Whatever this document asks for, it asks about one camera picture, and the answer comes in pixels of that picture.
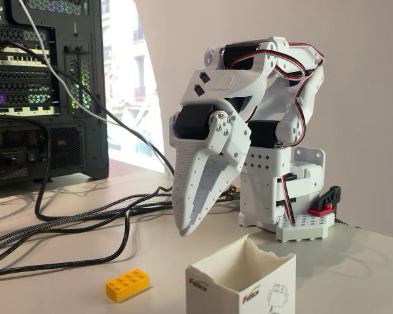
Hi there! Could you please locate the black and red table clamp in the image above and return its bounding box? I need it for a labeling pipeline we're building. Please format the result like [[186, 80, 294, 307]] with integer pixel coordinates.
[[307, 185, 343, 217]]

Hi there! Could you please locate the black computer tower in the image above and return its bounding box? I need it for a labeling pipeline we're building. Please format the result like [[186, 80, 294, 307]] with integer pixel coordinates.
[[0, 0, 110, 197]]

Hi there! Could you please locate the yellow toy brick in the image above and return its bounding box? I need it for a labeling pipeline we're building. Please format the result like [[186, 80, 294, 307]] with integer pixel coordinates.
[[105, 268, 151, 302]]

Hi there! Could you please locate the red black white servo wire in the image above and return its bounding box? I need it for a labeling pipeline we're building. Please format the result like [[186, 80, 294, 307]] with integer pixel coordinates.
[[287, 41, 326, 145], [230, 48, 308, 81], [281, 173, 297, 227]]

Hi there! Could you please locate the white cardboard box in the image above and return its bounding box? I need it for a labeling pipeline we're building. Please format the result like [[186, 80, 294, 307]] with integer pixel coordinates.
[[185, 233, 297, 314]]

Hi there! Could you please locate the thin black cable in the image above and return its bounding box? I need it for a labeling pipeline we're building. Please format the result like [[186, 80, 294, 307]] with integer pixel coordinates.
[[0, 38, 176, 190]]

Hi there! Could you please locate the thin white cable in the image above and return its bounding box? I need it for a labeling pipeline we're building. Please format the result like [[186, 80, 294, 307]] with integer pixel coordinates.
[[18, 0, 175, 179]]

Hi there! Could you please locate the black cable with print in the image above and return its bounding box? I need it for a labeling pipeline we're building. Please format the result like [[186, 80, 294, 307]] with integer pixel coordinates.
[[0, 209, 132, 279]]

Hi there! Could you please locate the grey braided cable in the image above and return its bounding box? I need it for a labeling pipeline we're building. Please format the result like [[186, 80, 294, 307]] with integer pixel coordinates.
[[0, 200, 174, 249], [0, 204, 174, 262]]

